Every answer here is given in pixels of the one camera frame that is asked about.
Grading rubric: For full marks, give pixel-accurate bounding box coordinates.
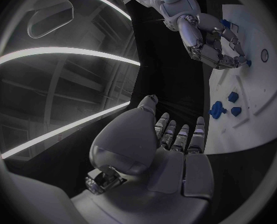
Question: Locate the blue plug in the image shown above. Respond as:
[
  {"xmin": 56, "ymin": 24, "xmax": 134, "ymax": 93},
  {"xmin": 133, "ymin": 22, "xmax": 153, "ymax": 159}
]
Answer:
[{"xmin": 230, "ymin": 107, "xmax": 243, "ymax": 117}]

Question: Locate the blue gear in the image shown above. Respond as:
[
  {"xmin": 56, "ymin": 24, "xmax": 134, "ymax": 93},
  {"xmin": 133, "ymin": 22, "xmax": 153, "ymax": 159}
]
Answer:
[{"xmin": 208, "ymin": 101, "xmax": 228, "ymax": 119}]

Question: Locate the blue block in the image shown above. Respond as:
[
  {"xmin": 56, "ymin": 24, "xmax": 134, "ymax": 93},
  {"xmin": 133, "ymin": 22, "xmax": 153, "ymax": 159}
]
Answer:
[{"xmin": 227, "ymin": 92, "xmax": 240, "ymax": 103}]

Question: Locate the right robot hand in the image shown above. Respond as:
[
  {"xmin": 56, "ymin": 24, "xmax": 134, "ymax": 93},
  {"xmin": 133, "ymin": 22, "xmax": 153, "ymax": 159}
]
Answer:
[{"xmin": 177, "ymin": 12, "xmax": 249, "ymax": 70}]

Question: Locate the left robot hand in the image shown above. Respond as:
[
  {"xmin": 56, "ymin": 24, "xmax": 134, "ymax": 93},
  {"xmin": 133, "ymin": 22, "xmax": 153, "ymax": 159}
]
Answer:
[{"xmin": 70, "ymin": 94, "xmax": 215, "ymax": 224}]

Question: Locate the white task board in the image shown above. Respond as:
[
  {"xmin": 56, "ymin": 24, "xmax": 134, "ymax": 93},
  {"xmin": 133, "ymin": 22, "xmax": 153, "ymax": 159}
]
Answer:
[{"xmin": 204, "ymin": 3, "xmax": 277, "ymax": 155}]

